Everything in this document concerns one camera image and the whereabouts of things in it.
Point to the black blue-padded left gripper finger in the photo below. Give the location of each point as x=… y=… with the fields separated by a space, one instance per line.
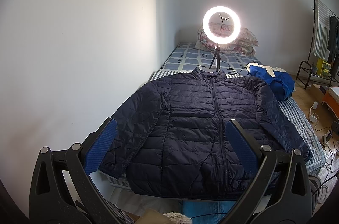
x=62 y=190

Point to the blue white crumpled jacket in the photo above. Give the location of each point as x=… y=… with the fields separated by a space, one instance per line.
x=280 y=82

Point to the dark hanging garment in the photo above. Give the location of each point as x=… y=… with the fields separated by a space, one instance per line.
x=333 y=39

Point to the black metal clothes rack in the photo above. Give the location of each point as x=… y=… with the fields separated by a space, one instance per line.
x=306 y=73

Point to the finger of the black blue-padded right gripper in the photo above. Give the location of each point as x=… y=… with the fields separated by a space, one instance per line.
x=291 y=200

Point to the white glowing ring light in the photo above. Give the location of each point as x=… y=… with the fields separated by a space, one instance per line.
x=224 y=14

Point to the blue white striped bed sheet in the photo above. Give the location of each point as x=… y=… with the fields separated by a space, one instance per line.
x=293 y=113

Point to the yellow box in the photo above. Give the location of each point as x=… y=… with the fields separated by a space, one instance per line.
x=323 y=68

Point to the floral folded quilt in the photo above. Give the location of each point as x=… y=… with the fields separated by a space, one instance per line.
x=244 y=44

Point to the black mini tripod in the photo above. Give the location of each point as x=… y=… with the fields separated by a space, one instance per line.
x=216 y=58

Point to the orange white storage box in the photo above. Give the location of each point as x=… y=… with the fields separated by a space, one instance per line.
x=331 y=100

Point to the navy quilted puffer jacket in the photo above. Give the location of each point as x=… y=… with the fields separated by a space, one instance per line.
x=171 y=140

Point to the blue under-bed box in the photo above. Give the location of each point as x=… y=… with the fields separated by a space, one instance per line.
x=206 y=212

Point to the striped hanging towel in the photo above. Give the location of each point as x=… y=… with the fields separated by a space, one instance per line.
x=321 y=30

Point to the blue checked blanket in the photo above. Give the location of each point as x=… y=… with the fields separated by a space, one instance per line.
x=186 y=58

